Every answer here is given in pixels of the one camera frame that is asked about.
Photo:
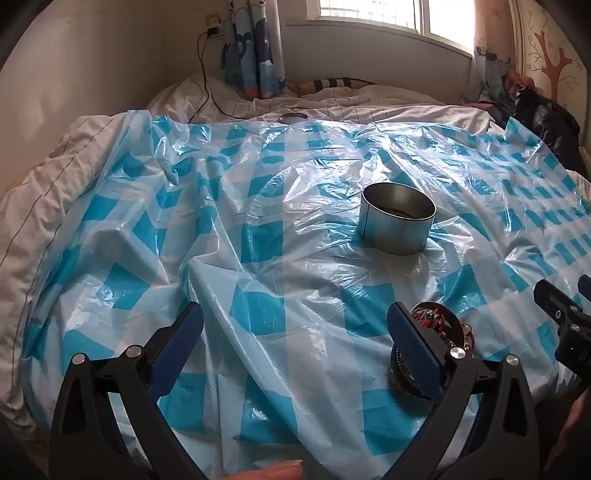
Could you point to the white striped duvet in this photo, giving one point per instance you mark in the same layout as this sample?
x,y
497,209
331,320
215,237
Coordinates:
x,y
51,194

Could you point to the round metal tin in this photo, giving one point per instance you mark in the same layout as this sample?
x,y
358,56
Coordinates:
x,y
396,221

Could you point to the blue checked plastic sheet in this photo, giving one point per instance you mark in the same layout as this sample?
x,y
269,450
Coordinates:
x,y
286,258

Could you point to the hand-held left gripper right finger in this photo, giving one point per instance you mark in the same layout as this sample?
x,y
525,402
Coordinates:
x,y
414,351

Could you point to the window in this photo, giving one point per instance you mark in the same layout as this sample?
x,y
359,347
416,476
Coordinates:
x,y
397,16

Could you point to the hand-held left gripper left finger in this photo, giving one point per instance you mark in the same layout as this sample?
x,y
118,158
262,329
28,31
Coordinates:
x,y
179,342

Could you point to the wall socket with charger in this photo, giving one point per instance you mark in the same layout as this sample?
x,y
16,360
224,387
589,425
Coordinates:
x,y
213,25

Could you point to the black plastic bag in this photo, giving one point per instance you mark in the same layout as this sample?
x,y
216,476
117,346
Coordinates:
x,y
547,122

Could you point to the round metal tin lid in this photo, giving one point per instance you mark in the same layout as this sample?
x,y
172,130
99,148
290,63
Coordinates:
x,y
292,117

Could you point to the tree wall sticker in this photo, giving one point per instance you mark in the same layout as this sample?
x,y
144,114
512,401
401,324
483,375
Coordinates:
x,y
554,55

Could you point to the person's right hand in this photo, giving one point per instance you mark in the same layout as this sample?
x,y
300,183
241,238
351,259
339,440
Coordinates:
x,y
575,438

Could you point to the pile of clothes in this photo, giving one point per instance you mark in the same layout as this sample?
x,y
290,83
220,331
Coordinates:
x,y
496,83

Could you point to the person's left hand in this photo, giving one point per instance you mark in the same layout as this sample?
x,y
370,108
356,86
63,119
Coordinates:
x,y
270,470

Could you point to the blue cartoon print curtain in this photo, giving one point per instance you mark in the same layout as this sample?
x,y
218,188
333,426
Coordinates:
x,y
254,50

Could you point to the striped pillow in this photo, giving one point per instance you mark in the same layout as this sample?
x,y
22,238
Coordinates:
x,y
330,84

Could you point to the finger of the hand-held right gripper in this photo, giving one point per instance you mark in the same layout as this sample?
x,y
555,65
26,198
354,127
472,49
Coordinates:
x,y
554,300

